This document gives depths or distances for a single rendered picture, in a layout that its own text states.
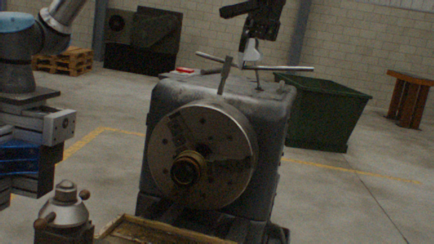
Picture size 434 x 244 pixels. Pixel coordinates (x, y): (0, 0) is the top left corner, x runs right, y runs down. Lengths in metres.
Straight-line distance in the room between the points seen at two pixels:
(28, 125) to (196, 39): 9.90
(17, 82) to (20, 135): 0.16
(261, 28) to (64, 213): 0.72
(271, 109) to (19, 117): 0.76
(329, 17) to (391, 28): 1.48
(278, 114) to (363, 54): 10.21
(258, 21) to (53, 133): 0.68
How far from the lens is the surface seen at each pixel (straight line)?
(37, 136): 1.43
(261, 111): 1.37
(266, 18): 1.20
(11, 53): 1.46
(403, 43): 11.79
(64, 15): 1.52
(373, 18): 11.56
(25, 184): 1.50
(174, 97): 1.43
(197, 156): 1.17
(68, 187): 0.75
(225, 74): 1.25
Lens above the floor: 1.47
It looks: 13 degrees down
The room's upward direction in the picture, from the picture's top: 9 degrees clockwise
